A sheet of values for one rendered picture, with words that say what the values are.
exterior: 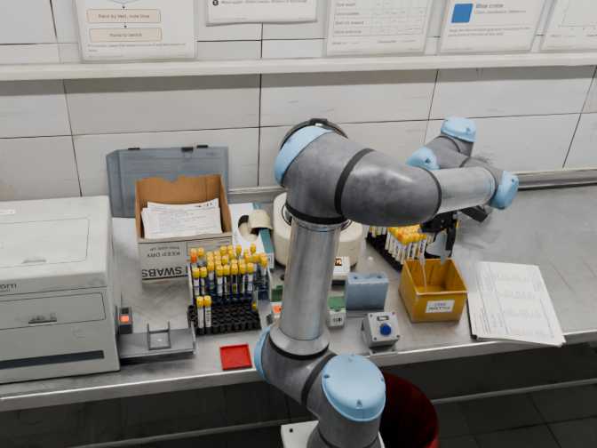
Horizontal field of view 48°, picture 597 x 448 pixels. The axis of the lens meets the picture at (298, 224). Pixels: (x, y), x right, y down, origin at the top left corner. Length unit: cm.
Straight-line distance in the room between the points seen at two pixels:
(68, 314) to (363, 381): 62
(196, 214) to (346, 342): 59
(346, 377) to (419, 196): 38
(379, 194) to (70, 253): 70
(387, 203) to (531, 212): 128
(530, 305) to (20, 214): 127
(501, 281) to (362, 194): 96
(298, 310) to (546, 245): 109
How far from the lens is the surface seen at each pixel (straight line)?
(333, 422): 126
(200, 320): 162
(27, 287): 143
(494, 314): 180
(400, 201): 102
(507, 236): 212
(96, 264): 141
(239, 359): 159
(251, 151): 200
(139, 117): 192
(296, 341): 125
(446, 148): 143
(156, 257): 175
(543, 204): 232
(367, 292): 169
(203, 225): 189
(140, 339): 160
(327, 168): 103
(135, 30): 181
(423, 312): 172
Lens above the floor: 205
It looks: 36 degrees down
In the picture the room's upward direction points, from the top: 4 degrees clockwise
